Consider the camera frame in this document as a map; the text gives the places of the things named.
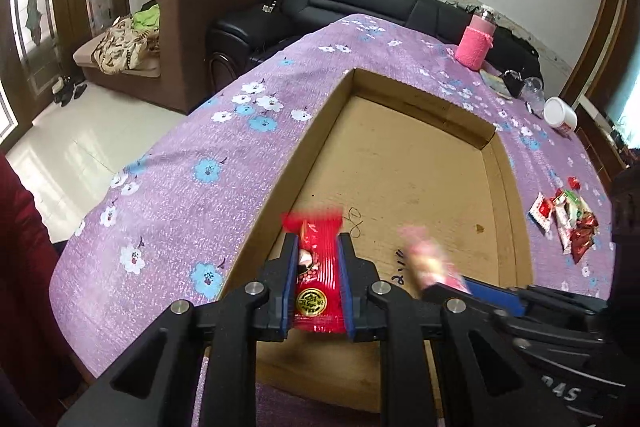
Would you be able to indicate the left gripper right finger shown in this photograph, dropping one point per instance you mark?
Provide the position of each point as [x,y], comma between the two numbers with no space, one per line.
[442,362]

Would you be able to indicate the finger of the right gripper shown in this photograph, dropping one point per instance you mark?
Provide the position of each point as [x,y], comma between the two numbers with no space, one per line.
[499,297]

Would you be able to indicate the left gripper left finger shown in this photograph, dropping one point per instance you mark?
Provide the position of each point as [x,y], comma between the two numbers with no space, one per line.
[196,365]

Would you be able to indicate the pink snack packet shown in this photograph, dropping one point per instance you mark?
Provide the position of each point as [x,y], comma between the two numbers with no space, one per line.
[428,262]

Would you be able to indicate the white red snack packet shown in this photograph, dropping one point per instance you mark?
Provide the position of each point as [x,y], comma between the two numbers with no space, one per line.
[541,211]
[563,222]

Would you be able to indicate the red snack packet gold seal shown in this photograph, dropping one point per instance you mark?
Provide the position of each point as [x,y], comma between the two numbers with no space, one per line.
[317,302]

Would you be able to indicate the dark red foil snack packet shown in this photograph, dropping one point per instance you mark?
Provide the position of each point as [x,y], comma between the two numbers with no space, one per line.
[581,237]

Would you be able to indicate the green snack packet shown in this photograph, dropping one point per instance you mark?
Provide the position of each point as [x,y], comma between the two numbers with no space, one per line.
[580,201]

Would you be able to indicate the operator red sleeve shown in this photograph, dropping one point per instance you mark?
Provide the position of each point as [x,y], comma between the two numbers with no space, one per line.
[38,374]

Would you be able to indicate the small red candy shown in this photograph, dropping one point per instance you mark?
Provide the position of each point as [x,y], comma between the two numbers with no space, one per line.
[574,183]

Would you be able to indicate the purple floral tablecloth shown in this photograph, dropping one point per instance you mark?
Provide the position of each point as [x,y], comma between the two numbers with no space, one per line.
[174,221]

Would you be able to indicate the wooden cabinet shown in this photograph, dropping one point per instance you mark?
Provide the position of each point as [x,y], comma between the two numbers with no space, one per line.
[600,86]

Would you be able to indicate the shallow cardboard box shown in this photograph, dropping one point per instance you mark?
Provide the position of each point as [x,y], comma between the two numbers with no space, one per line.
[391,155]

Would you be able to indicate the white plastic jar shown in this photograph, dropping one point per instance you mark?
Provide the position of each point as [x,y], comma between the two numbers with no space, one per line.
[560,116]

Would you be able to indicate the small colourful booklet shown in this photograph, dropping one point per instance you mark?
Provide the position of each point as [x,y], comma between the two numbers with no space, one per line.
[496,84]

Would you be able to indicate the black small cup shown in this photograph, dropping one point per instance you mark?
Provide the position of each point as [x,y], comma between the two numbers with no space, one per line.
[513,81]

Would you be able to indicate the pink sleeved water bottle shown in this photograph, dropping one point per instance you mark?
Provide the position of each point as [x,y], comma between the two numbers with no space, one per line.
[477,39]

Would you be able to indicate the shoes on floor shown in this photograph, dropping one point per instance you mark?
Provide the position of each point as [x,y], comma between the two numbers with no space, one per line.
[66,89]

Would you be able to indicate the brown armchair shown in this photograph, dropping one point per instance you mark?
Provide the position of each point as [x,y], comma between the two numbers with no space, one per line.
[178,78]

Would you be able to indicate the patterned cloth on chair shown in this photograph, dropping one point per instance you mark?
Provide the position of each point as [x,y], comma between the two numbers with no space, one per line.
[128,45]

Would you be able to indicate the black leather sofa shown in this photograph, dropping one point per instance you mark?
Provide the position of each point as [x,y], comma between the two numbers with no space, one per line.
[241,40]

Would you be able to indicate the green cloth on chair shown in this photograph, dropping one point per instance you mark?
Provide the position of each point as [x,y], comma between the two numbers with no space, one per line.
[148,18]

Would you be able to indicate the wooden glass door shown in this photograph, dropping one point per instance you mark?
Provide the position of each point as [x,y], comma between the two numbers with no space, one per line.
[45,6]

